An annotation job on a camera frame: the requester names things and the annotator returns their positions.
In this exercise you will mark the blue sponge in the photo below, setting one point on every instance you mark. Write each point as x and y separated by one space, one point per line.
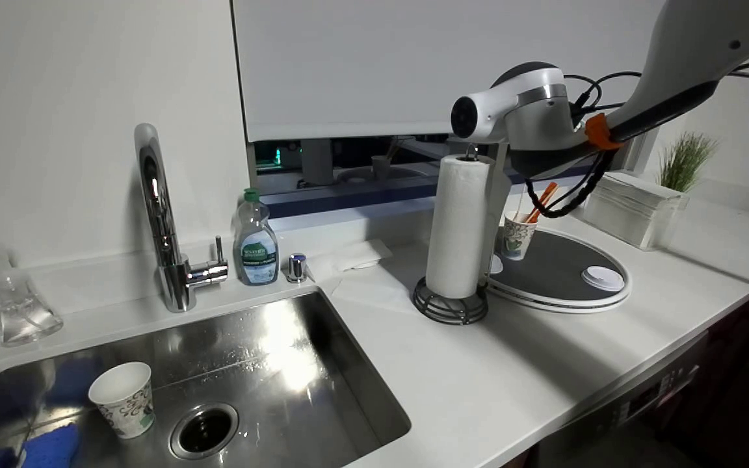
54 451

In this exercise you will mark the round dark tray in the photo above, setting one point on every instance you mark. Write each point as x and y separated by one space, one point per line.
552 273

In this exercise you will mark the small metal sink knob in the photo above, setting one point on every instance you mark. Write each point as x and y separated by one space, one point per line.
295 268

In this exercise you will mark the white planter with grass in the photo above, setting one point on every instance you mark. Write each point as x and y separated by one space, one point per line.
639 208

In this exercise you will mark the white cup lid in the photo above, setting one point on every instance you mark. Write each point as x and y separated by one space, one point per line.
604 279

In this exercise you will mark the dish soap bottle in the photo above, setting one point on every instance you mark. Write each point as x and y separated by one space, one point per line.
256 245

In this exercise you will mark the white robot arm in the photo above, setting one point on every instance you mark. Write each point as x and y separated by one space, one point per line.
693 48

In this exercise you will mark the white paper towel roll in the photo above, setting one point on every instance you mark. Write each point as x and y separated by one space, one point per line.
459 240

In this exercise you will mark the chrome kitchen faucet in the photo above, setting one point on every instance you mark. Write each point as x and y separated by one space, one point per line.
176 277

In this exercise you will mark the stainless steel sink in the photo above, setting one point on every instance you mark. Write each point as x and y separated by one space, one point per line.
275 386

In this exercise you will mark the rear patterned coffee cup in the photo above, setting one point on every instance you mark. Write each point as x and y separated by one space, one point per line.
516 237

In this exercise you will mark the white roller blind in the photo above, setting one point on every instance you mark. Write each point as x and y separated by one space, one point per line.
345 68

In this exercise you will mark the paper cup in sink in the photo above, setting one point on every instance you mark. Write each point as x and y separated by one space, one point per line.
125 399

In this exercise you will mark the black wire towel holder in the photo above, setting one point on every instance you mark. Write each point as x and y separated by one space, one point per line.
448 311

